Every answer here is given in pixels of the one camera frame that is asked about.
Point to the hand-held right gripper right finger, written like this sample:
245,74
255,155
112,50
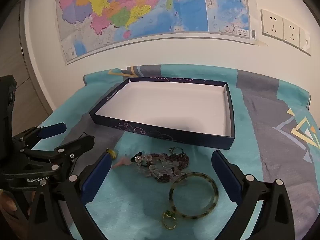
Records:
225,177

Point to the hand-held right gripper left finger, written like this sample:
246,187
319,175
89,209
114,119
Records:
97,177

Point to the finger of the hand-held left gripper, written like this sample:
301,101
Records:
53,129
77,145

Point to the pink pendant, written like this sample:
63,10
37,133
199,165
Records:
122,162

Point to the tortoise green bangle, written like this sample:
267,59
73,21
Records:
195,175

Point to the dark blue box tray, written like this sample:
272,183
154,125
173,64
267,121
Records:
170,105

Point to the person's left hand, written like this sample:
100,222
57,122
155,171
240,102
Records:
7,203

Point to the teal grey patterned blanket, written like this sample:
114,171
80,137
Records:
262,130

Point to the wooden door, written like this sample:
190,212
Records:
15,55

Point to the clear tape strip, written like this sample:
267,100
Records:
260,42

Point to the colourful wall map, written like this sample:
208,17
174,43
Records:
125,5

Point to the white wall switch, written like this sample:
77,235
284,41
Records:
305,42

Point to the white wall socket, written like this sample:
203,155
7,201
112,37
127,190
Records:
291,33
272,25

